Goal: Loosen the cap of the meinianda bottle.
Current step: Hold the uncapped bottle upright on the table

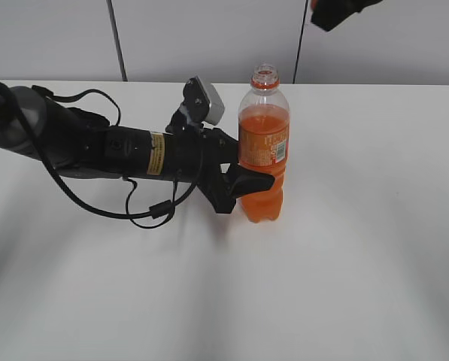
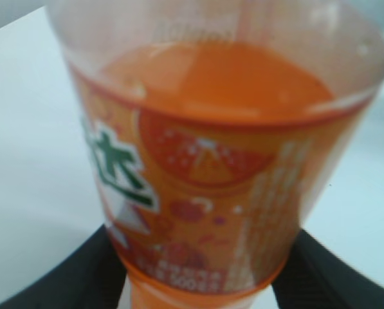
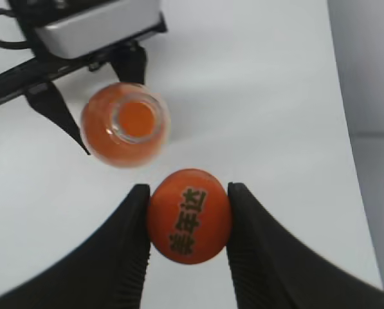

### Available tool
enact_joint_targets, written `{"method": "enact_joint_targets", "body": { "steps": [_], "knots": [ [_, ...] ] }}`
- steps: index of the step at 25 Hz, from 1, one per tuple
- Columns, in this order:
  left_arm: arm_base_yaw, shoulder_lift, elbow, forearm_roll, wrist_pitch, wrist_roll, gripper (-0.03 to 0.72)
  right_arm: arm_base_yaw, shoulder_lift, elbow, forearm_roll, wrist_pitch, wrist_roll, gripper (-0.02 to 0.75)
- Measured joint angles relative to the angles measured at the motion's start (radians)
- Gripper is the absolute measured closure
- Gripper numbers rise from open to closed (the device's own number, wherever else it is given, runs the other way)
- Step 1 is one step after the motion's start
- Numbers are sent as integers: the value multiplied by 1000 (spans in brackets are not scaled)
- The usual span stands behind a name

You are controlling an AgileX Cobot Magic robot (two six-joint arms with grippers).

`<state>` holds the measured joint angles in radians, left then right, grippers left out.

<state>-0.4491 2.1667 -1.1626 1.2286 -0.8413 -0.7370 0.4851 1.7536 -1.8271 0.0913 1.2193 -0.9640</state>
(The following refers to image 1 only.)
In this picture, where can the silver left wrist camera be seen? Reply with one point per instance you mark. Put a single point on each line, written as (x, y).
(202, 103)

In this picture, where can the orange soda plastic bottle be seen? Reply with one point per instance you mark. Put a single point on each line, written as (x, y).
(263, 137)

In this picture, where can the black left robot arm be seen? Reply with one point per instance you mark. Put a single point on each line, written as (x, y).
(74, 143)

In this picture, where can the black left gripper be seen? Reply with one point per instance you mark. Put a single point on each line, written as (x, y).
(194, 155)

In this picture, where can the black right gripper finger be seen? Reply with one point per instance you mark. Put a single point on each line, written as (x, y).
(329, 14)

